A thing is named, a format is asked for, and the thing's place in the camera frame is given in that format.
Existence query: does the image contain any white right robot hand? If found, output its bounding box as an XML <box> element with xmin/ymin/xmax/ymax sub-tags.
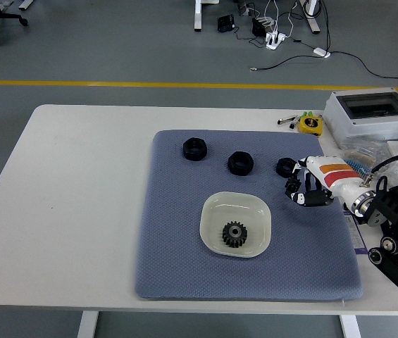
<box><xmin>283</xmin><ymin>154</ymin><xmax>374</xmax><ymax>206</ymax></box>

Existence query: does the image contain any large black hex nut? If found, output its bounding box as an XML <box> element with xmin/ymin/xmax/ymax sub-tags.
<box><xmin>182</xmin><ymin>137</ymin><xmax>209</xmax><ymax>162</ymax></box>
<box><xmin>228</xmin><ymin>151</ymin><xmax>255</xmax><ymax>177</ymax></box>

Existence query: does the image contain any black gear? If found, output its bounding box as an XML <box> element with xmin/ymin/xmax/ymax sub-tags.
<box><xmin>221</xmin><ymin>220</ymin><xmax>249</xmax><ymax>248</ymax></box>

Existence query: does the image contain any small black hex nut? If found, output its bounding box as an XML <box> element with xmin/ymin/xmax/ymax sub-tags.
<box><xmin>275</xmin><ymin>157</ymin><xmax>300</xmax><ymax>177</ymax></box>

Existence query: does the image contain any black box device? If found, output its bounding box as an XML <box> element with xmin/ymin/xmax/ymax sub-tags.
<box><xmin>217</xmin><ymin>14</ymin><xmax>235</xmax><ymax>33</ymax></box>

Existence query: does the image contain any bag of blue resistors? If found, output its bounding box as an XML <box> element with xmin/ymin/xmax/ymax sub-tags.
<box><xmin>337</xmin><ymin>146</ymin><xmax>379</xmax><ymax>174</ymax></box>

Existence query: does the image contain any yellow tape measure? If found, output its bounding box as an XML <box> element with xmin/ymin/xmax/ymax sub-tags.
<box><xmin>297</xmin><ymin>115</ymin><xmax>323</xmax><ymax>137</ymax></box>

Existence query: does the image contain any purple-edged label sheet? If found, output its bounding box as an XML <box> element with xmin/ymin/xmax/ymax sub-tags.
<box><xmin>342</xmin><ymin>211</ymin><xmax>368</xmax><ymax>256</ymax></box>

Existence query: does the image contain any white square dish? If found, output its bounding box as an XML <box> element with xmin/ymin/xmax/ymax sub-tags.
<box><xmin>199</xmin><ymin>191</ymin><xmax>273</xmax><ymax>259</ymax></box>

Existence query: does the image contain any white power strip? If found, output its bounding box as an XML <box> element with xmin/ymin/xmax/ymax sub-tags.
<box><xmin>265</xmin><ymin>31</ymin><xmax>287</xmax><ymax>50</ymax></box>

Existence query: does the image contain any white table leg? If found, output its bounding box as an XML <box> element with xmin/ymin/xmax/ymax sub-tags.
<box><xmin>339</xmin><ymin>314</ymin><xmax>361</xmax><ymax>338</ymax></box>
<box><xmin>77</xmin><ymin>311</ymin><xmax>99</xmax><ymax>338</ymax></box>

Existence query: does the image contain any white desk leg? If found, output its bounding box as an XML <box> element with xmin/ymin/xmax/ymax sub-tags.
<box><xmin>299</xmin><ymin>0</ymin><xmax>322</xmax><ymax>35</ymax></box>
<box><xmin>194</xmin><ymin>0</ymin><xmax>220</xmax><ymax>32</ymax></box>

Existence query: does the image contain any black power adapter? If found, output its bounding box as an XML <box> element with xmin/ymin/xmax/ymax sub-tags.
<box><xmin>251</xmin><ymin>17</ymin><xmax>268</xmax><ymax>37</ymax></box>

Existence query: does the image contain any blue-grey quilted mat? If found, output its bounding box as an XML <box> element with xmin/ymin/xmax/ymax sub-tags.
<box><xmin>134</xmin><ymin>129</ymin><xmax>364</xmax><ymax>302</ymax></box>

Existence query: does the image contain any grey electrical enclosure box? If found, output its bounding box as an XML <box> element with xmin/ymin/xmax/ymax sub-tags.
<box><xmin>323</xmin><ymin>87</ymin><xmax>398</xmax><ymax>151</ymax></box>

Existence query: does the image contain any black floor cable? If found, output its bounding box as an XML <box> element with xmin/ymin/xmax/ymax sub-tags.
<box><xmin>251</xmin><ymin>51</ymin><xmax>398</xmax><ymax>84</ymax></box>

